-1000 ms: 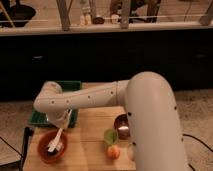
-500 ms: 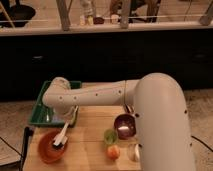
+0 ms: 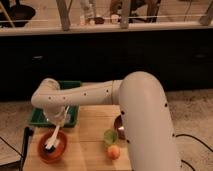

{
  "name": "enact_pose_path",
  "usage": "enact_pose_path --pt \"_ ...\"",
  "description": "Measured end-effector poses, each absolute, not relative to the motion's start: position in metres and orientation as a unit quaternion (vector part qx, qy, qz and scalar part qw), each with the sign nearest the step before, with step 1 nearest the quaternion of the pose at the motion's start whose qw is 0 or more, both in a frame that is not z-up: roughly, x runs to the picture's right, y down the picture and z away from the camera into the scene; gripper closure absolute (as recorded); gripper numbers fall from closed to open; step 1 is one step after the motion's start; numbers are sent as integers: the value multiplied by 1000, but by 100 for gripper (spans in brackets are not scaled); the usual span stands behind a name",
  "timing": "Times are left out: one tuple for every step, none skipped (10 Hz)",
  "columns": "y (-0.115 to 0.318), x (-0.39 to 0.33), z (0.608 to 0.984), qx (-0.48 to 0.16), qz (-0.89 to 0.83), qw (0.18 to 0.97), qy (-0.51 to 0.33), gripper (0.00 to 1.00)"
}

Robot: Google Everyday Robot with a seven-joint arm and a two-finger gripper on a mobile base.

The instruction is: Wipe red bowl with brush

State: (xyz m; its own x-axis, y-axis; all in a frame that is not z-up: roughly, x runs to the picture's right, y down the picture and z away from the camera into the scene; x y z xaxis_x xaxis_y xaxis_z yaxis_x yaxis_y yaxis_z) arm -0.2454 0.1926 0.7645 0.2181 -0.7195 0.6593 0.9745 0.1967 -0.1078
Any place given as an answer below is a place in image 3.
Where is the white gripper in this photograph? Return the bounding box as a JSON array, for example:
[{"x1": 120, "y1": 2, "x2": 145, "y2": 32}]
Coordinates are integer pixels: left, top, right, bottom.
[{"x1": 43, "y1": 107, "x2": 69, "y2": 127}]

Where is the white dish brush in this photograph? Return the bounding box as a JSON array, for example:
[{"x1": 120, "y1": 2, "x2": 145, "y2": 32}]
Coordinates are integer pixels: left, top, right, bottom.
[{"x1": 45, "y1": 125, "x2": 60, "y2": 150}]

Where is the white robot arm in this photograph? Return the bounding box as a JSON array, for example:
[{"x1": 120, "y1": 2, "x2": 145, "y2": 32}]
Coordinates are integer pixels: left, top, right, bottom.
[{"x1": 31, "y1": 71, "x2": 181, "y2": 171}]

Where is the red orange bowl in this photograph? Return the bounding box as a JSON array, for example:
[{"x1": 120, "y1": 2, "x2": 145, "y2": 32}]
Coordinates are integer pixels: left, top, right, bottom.
[{"x1": 37, "y1": 131, "x2": 67, "y2": 164}]

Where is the dark maroon bowl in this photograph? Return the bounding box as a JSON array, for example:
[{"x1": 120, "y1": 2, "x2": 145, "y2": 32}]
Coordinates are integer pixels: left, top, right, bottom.
[{"x1": 114, "y1": 116, "x2": 125, "y2": 140}]

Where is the green plastic tray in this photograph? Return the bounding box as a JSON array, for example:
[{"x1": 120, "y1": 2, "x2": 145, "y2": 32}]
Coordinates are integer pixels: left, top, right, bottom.
[{"x1": 29, "y1": 80, "x2": 81, "y2": 128}]

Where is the green cup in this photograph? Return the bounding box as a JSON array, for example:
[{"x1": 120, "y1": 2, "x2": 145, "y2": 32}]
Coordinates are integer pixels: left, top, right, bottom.
[{"x1": 103, "y1": 129, "x2": 118, "y2": 146}]

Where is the orange fruit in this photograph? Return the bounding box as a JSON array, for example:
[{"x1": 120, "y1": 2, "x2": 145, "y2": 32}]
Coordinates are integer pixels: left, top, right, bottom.
[{"x1": 107, "y1": 145, "x2": 120, "y2": 160}]

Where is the black clamp post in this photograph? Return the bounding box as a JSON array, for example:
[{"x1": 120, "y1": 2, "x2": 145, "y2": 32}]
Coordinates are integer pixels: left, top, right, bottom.
[{"x1": 19, "y1": 127, "x2": 34, "y2": 171}]

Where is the black floor cable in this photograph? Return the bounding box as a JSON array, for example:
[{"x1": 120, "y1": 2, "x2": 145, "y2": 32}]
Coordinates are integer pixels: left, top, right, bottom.
[{"x1": 174, "y1": 133, "x2": 213, "y2": 171}]

